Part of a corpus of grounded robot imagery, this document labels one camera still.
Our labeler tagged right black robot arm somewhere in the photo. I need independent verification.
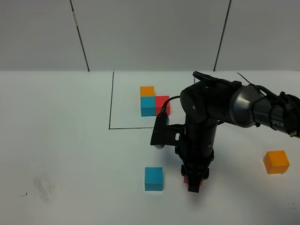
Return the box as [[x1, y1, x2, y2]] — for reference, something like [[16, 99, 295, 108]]
[[178, 71, 300, 193]]

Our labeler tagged template blue cube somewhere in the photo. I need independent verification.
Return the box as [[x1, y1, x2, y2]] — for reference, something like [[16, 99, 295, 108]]
[[140, 96, 156, 117]]

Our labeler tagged template red cube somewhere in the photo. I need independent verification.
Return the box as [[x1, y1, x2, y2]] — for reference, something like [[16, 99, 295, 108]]
[[155, 96, 171, 116]]

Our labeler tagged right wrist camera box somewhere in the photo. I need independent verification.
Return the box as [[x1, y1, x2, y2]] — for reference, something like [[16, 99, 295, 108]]
[[150, 112, 184, 149]]

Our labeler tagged template orange cube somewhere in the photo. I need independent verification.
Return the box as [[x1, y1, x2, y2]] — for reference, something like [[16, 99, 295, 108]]
[[140, 86, 155, 97]]

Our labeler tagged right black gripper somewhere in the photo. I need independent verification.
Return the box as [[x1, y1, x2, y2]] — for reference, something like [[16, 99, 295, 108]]
[[176, 121, 215, 193]]

